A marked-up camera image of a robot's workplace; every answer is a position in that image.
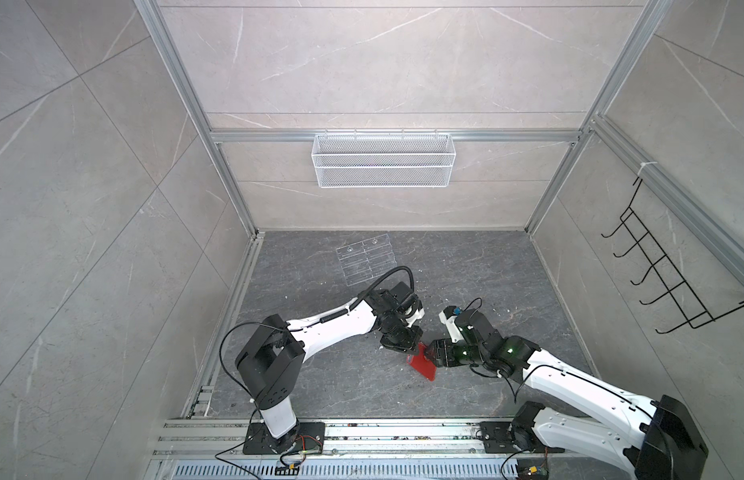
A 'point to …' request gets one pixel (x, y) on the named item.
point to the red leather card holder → (421, 364)
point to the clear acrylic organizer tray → (366, 259)
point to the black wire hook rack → (677, 291)
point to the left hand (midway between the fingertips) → (420, 347)
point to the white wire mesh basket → (383, 160)
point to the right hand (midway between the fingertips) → (432, 349)
